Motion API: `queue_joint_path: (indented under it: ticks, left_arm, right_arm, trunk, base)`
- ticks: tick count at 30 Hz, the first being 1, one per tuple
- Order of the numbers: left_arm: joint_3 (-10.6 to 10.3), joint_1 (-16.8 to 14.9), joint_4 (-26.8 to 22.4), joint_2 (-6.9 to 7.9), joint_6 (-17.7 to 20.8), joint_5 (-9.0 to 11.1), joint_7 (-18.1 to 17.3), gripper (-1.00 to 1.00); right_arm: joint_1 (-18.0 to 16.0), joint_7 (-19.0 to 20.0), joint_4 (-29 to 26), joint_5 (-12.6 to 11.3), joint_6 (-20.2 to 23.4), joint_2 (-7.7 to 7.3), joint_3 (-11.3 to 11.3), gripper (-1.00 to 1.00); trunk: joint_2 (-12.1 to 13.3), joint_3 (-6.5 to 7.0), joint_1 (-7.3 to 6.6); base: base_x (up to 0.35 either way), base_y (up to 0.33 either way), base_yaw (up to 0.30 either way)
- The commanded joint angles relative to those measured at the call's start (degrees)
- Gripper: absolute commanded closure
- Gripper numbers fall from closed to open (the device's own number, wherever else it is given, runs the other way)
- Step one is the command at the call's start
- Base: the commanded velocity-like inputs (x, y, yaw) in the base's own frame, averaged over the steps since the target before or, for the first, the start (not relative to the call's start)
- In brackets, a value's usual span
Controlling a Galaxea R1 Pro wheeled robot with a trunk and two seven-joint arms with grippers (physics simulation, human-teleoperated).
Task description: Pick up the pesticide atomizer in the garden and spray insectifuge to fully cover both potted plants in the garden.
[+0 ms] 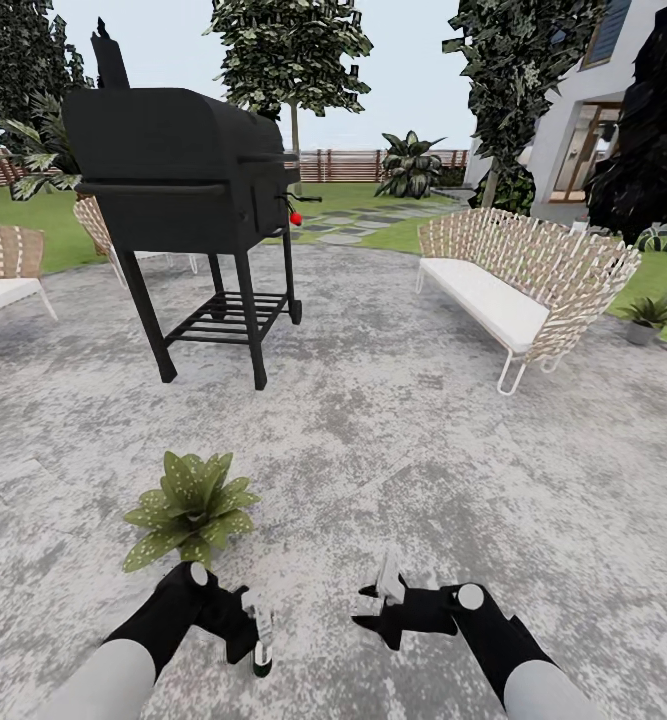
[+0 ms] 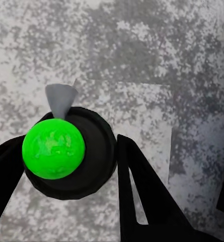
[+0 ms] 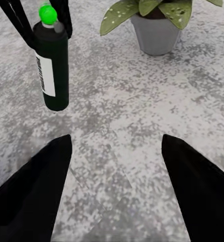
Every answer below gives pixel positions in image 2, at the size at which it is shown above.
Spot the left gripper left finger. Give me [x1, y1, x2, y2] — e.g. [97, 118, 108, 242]
[0, 135, 26, 218]

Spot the insectifuge atomizer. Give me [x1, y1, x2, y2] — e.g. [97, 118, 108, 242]
[22, 84, 117, 201]

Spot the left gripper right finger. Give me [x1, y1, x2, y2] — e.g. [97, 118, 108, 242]
[117, 134, 202, 242]

